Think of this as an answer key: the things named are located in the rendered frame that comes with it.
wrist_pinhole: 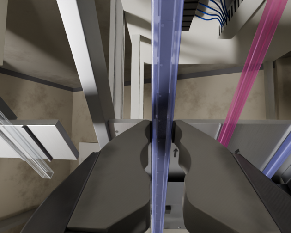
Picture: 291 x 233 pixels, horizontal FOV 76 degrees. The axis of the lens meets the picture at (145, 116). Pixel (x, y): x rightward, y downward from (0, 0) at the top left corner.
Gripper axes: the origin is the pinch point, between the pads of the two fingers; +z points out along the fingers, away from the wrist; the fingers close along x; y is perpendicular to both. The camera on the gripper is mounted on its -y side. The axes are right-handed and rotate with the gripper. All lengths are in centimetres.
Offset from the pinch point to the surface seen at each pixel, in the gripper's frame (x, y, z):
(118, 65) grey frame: -10.9, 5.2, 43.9
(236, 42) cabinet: 33, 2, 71
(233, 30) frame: 24, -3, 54
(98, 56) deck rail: -7.9, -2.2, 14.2
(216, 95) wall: 96, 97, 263
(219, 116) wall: 99, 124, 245
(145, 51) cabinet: -4, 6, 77
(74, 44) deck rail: -9.3, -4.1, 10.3
